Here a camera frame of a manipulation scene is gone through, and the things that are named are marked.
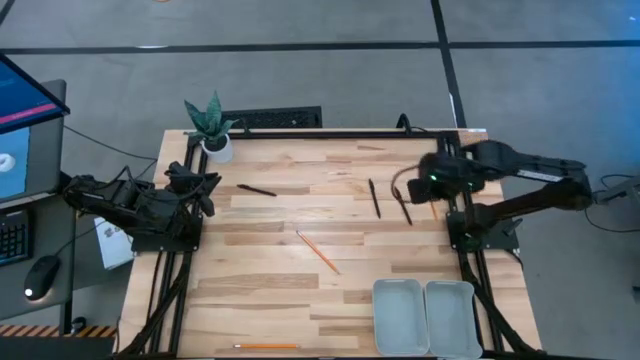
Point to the grey stand foot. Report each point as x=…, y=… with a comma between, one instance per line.
x=620, y=192

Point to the light grey plastic bin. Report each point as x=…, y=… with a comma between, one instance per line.
x=400, y=320
x=450, y=320

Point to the grey desk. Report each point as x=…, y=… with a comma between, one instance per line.
x=15, y=310

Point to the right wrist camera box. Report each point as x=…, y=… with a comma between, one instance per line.
x=419, y=191

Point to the black caster wheel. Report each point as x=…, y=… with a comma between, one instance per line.
x=78, y=325

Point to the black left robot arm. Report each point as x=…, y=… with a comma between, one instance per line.
x=140, y=210

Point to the white paper booklet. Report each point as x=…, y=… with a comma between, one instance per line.
x=115, y=250

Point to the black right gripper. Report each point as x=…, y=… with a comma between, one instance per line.
x=452, y=175

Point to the black perforated panel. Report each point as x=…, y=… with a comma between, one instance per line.
x=280, y=118

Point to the black pen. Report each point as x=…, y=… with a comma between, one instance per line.
x=403, y=206
x=256, y=190
x=374, y=198

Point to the hazard striped strip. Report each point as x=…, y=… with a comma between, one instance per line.
x=50, y=331

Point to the black computer mouse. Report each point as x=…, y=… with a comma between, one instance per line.
x=42, y=277

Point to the black aluminium rail frame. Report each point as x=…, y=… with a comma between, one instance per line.
x=325, y=135

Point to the orange yellow pencil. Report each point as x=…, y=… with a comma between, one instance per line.
x=434, y=211
x=318, y=252
x=265, y=346

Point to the grey framed monitor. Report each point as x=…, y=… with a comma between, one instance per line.
x=47, y=160

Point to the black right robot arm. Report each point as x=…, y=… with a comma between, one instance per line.
x=530, y=200

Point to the snake plant in white pot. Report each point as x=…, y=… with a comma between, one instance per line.
x=217, y=147

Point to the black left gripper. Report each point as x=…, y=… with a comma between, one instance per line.
x=187, y=192

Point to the black keyboard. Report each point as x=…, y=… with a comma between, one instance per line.
x=15, y=240

